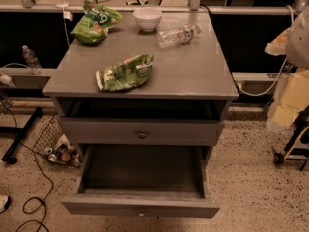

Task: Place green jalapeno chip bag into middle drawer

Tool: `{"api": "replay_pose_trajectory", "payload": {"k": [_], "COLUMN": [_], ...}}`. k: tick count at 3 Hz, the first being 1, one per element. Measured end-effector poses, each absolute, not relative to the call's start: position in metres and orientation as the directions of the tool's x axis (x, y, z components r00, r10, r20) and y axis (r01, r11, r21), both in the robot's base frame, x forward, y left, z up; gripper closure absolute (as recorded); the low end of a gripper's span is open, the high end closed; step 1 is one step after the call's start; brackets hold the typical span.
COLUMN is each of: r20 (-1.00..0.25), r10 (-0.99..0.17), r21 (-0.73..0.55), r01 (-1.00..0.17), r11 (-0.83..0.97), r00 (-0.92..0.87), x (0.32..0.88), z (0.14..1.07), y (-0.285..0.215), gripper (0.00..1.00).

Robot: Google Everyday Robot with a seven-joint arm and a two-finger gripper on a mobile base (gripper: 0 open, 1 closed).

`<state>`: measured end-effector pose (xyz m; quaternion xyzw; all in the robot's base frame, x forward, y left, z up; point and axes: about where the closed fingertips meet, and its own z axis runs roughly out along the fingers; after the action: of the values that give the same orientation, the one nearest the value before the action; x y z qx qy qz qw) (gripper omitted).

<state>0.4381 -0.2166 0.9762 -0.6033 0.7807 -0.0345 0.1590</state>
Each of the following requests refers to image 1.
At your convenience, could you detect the water bottle on ledge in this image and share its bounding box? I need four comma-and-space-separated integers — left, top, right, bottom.
22, 45, 42, 75

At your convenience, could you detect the wire basket with cans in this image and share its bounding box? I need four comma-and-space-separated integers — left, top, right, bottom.
33, 116, 82, 167

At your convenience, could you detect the clear plastic water bottle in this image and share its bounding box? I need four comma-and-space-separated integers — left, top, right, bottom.
156, 24, 202, 48

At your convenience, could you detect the green chip bag rear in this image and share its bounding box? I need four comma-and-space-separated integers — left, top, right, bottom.
71, 0, 122, 45

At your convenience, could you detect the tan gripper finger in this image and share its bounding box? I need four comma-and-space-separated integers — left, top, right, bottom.
267, 69, 309, 132
264, 28, 290, 56

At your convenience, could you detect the green jalapeno chip bag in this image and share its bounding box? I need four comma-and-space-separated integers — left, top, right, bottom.
95, 54, 155, 92

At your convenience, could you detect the black floor cable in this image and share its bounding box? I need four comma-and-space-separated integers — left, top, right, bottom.
0, 98, 55, 232

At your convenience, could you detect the white lamp stand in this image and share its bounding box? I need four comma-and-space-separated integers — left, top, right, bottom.
56, 0, 73, 22

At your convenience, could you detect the white shoe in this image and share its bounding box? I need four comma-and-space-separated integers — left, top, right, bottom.
0, 195, 12, 213

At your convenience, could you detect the white ceramic bowl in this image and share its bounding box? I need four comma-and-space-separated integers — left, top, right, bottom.
133, 7, 162, 32

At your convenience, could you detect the grey open middle drawer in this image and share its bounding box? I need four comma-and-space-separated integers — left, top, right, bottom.
62, 145, 219, 218

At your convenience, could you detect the black wheeled cart base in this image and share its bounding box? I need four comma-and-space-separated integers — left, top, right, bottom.
272, 106, 309, 171

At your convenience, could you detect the black table leg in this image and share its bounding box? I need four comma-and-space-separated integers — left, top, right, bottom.
0, 107, 43, 164

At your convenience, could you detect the grey drawer cabinet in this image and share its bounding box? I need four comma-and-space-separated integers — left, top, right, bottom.
43, 12, 238, 218

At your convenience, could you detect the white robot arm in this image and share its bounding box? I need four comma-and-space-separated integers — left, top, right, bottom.
265, 7, 309, 131

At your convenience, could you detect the white cable right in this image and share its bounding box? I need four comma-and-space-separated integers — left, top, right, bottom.
236, 4, 295, 98

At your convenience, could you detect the grey top drawer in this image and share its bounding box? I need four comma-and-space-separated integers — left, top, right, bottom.
60, 117, 224, 146

